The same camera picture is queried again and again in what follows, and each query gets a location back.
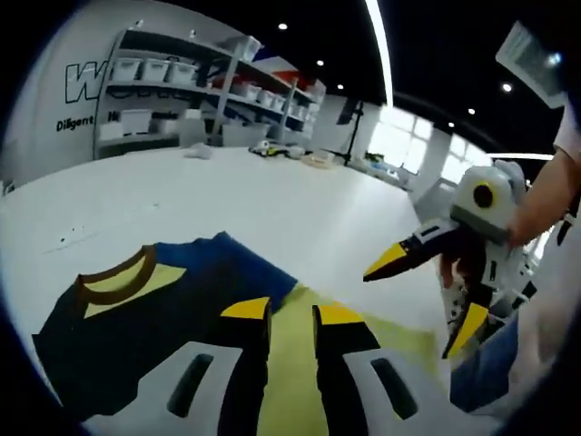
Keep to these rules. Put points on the crumpled white cloth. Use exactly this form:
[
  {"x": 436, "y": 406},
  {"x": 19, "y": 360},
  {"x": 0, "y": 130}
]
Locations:
[{"x": 197, "y": 151}]

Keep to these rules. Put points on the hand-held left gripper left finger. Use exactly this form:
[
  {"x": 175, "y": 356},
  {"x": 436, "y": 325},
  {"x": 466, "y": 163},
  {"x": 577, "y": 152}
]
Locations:
[{"x": 247, "y": 345}]

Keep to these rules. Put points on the person's right hand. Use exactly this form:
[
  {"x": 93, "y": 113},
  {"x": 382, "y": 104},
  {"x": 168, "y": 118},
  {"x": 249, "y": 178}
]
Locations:
[{"x": 531, "y": 222}]

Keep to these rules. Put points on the person's blue jeans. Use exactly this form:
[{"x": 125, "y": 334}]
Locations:
[{"x": 481, "y": 377}]

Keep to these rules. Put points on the ceiling air vent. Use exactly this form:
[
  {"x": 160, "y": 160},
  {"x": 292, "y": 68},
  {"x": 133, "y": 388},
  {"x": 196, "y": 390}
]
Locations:
[{"x": 531, "y": 63}]

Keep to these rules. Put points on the beige tape rolls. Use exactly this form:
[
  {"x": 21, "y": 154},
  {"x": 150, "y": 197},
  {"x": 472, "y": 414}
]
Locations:
[{"x": 318, "y": 160}]

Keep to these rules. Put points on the spare hand-held gripper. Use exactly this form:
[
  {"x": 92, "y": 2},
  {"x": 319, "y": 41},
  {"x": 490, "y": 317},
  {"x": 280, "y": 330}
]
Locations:
[{"x": 265, "y": 149}]

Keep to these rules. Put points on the row of white storage bins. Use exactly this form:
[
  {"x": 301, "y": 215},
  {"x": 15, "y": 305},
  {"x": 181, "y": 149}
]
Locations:
[{"x": 154, "y": 70}]

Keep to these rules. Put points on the yellow garment with dark sleeves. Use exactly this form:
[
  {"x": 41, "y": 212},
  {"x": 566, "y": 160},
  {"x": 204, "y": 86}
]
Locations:
[{"x": 136, "y": 340}]

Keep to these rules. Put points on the black tripod stand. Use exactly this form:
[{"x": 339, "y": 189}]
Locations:
[{"x": 353, "y": 131}]

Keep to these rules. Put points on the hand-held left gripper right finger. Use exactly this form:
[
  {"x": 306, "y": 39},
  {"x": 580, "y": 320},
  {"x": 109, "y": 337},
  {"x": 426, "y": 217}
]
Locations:
[{"x": 345, "y": 340}]

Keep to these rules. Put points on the grey metal shelving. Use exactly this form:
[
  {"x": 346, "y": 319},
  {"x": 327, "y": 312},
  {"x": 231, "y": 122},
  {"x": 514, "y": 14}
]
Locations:
[{"x": 225, "y": 95}]

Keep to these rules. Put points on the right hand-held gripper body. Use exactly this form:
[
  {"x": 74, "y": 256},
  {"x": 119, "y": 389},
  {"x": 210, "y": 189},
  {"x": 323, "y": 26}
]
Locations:
[{"x": 495, "y": 213}]

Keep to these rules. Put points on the ceiling light strip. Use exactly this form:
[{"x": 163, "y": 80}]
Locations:
[{"x": 380, "y": 50}]

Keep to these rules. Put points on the person's white shirt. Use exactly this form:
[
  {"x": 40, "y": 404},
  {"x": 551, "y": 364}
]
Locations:
[{"x": 554, "y": 318}]

